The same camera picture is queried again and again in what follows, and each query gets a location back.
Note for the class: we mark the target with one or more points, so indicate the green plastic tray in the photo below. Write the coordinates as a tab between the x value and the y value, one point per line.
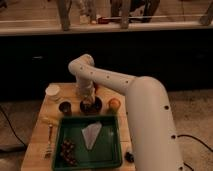
106	152

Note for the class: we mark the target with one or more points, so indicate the silver fork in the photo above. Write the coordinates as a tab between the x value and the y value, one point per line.
48	151

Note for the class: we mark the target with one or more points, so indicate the bunch of dark grapes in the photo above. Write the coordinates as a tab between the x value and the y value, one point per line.
67	152

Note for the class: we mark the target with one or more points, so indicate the yellow banana piece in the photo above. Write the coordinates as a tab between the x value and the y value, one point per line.
49	120

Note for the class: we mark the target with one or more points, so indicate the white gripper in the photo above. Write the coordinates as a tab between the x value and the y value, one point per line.
86	94

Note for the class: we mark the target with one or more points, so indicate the small dark cup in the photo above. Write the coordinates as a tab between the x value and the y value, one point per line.
65	108

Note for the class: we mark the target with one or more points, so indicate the small black object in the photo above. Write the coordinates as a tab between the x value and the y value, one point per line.
129	157

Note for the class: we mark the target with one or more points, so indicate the white folded cloth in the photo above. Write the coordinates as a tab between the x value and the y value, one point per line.
90	134

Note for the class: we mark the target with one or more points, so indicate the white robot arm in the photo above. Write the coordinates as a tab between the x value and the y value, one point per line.
152	130

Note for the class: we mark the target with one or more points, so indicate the white round container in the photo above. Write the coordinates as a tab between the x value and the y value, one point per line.
53	92

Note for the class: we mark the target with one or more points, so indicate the orange cup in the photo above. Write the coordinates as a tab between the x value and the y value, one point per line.
114	105

